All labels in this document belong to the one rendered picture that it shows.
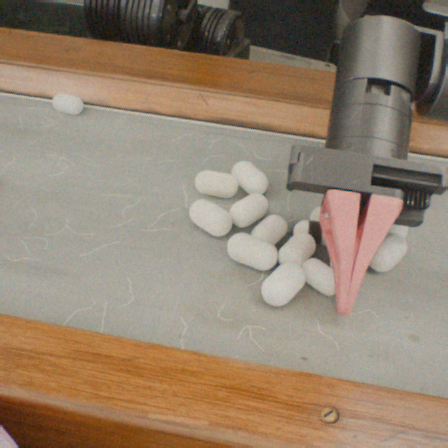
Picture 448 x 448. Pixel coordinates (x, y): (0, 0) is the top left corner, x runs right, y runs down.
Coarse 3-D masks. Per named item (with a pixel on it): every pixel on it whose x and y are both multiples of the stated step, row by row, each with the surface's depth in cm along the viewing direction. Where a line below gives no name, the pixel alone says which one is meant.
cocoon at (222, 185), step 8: (200, 176) 49; (208, 176) 49; (216, 176) 49; (224, 176) 49; (232, 176) 49; (200, 184) 49; (208, 184) 49; (216, 184) 49; (224, 184) 49; (232, 184) 49; (208, 192) 50; (216, 192) 49; (224, 192) 49; (232, 192) 49
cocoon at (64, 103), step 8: (56, 96) 59; (64, 96) 59; (72, 96) 59; (56, 104) 59; (64, 104) 59; (72, 104) 59; (80, 104) 59; (64, 112) 60; (72, 112) 59; (80, 112) 60
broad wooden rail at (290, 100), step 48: (0, 48) 66; (48, 48) 66; (96, 48) 67; (144, 48) 68; (48, 96) 62; (96, 96) 61; (144, 96) 61; (192, 96) 61; (240, 96) 60; (288, 96) 60; (432, 144) 58
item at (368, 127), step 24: (336, 96) 42; (360, 96) 40; (384, 96) 39; (408, 96) 40; (336, 120) 41; (360, 120) 39; (384, 120) 39; (408, 120) 40; (336, 144) 40; (360, 144) 39; (384, 144) 39; (408, 144) 40; (288, 168) 40; (384, 168) 38; (408, 168) 38; (432, 168) 38; (432, 192) 41
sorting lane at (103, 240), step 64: (0, 128) 57; (64, 128) 58; (128, 128) 58; (192, 128) 59; (0, 192) 49; (64, 192) 50; (128, 192) 50; (192, 192) 51; (0, 256) 43; (64, 256) 43; (128, 256) 44; (192, 256) 44; (320, 256) 45; (64, 320) 39; (128, 320) 39; (192, 320) 39; (256, 320) 40; (320, 320) 40; (384, 320) 40; (384, 384) 36
